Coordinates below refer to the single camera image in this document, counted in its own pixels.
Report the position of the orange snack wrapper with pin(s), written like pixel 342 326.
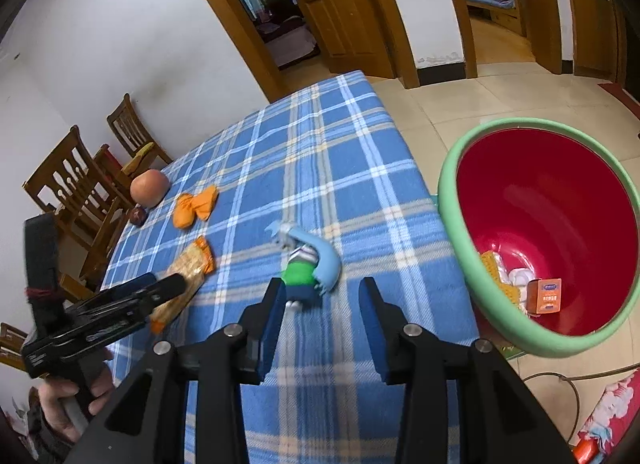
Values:
pixel 194 263

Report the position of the dark red date fruit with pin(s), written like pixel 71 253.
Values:
pixel 137 216

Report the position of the open wooden door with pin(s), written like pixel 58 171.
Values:
pixel 349 36

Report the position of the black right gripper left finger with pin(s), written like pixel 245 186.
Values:
pixel 145 419

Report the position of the blue shark toy figure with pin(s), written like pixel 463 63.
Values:
pixel 313 267

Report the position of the wooden chair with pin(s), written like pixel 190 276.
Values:
pixel 86 207
pixel 135 139

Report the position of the orange peel piece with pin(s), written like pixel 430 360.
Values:
pixel 189 208

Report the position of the red apple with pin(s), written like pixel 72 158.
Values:
pixel 149 188

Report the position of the wooden chair far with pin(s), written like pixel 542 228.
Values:
pixel 135 139

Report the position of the red bin green rim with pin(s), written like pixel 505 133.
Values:
pixel 548 197

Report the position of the wooden chair near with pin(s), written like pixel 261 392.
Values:
pixel 86 207

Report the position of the orange cardboard box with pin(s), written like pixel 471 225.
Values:
pixel 544 296

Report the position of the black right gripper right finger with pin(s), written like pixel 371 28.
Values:
pixel 500 420

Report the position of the blue plaid tablecloth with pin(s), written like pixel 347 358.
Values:
pixel 330 159

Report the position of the floral red cushion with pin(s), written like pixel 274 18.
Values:
pixel 610 420

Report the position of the red doormat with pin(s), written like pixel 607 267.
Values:
pixel 619 93

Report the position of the person left hand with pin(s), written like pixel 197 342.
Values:
pixel 59 404

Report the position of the pink bed in room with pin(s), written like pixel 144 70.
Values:
pixel 291 46

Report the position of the white tissue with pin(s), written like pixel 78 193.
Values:
pixel 517 281

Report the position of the yellow foam net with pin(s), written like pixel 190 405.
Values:
pixel 493 264

